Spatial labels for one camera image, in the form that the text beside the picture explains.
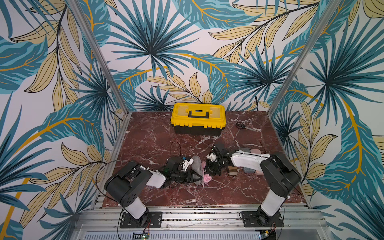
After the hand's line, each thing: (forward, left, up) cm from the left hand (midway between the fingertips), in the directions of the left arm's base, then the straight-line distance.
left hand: (198, 180), depth 84 cm
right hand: (+5, -2, 0) cm, 5 cm away
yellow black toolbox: (+34, 0, +13) cm, 37 cm away
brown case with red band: (+6, -20, +2) cm, 20 cm away
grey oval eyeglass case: (+5, +1, +4) cm, 7 cm away
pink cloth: (+2, -5, +1) cm, 5 cm away
